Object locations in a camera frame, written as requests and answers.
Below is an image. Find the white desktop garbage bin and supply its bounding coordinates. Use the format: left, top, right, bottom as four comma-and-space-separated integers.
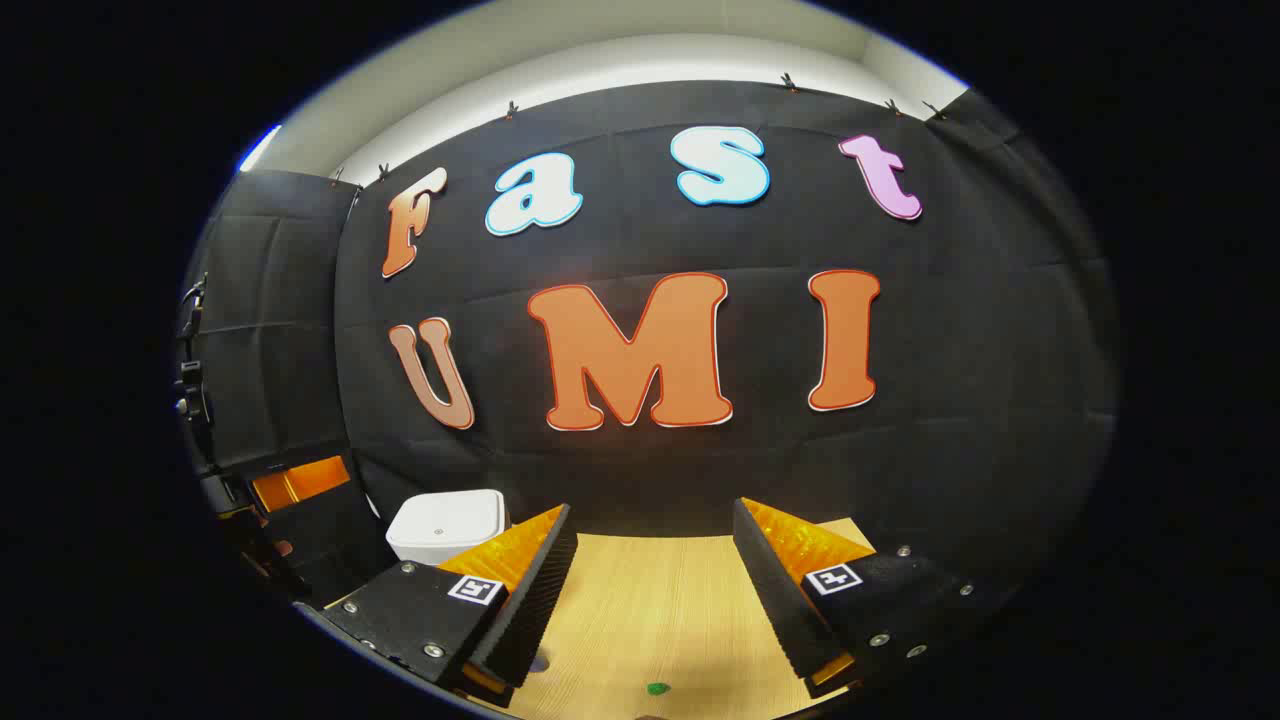
386, 489, 512, 567

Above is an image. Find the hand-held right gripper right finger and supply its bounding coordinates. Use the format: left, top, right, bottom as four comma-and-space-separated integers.
733, 497, 1001, 701

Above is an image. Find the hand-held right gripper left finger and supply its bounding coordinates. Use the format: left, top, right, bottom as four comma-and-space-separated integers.
322, 503, 579, 709

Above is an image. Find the wooden desktop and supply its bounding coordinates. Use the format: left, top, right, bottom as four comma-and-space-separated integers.
322, 517, 883, 720

